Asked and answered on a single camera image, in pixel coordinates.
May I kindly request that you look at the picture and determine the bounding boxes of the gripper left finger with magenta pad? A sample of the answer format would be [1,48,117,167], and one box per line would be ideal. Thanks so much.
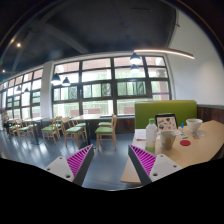
[45,145,94,186]

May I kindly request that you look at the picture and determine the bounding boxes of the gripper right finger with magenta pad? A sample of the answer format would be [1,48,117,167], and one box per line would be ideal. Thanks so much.
[128,145,182,185]

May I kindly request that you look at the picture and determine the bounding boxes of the clear bottle with green cap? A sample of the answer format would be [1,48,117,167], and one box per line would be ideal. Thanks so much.
[145,118,157,153]

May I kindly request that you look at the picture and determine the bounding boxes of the white paper sheet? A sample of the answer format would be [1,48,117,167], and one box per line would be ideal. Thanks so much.
[135,129,146,140]

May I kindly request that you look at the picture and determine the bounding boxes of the patterned paper cup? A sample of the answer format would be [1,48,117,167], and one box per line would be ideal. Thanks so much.
[160,131,176,150]

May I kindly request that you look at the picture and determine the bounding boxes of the red round coaster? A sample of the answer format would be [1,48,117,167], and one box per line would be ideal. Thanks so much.
[180,140,191,146]

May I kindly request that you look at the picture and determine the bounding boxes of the black framed menu stand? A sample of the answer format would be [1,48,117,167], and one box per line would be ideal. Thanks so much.
[155,113,178,131]

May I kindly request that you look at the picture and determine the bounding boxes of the wooden chair with green seat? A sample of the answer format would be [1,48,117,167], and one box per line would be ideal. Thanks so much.
[95,115,117,148]

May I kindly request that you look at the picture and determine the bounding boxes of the wooden dining table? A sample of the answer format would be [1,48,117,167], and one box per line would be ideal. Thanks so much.
[72,114,102,143]
[23,117,49,145]

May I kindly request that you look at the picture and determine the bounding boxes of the far wooden dining table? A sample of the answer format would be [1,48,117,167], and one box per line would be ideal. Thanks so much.
[23,117,49,145]

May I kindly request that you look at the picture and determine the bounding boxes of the white ceramic bowl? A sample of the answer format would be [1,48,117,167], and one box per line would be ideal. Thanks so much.
[186,118,203,132]

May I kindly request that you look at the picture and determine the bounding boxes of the far wooden chair green seat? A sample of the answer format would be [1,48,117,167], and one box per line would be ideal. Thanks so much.
[16,119,32,138]

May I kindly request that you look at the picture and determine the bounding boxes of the green upholstered booth bench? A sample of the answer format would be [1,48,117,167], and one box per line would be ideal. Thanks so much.
[135,100,197,129]

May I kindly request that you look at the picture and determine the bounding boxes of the black pendant lamp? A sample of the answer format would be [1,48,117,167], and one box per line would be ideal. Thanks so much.
[130,53,142,65]
[130,64,140,73]
[62,77,71,86]
[51,73,61,86]

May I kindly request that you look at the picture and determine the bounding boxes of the linear ceiling light bar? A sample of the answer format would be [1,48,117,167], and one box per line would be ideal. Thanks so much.
[134,48,195,59]

